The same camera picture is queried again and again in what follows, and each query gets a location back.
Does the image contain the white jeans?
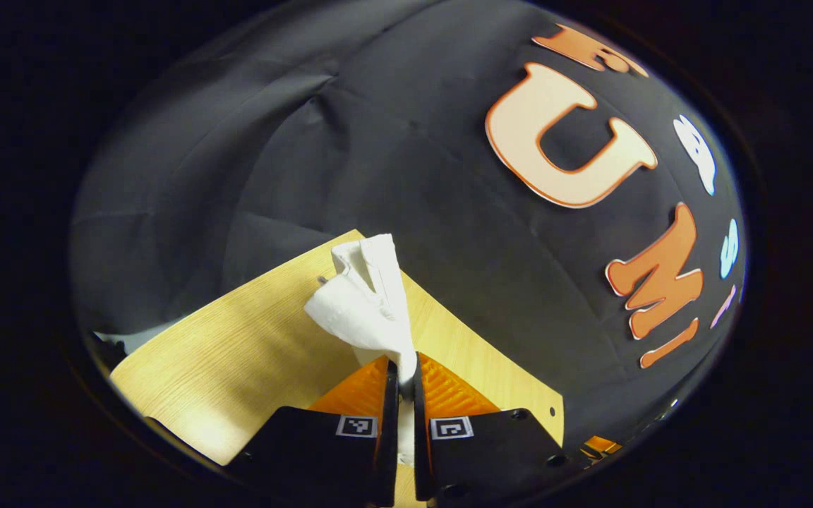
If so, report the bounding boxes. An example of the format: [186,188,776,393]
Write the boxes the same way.
[303,233,419,466]

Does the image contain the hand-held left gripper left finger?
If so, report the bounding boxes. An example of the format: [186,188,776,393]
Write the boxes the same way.
[227,355,402,507]

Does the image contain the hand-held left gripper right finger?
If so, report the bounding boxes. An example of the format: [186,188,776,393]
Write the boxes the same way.
[414,351,568,505]

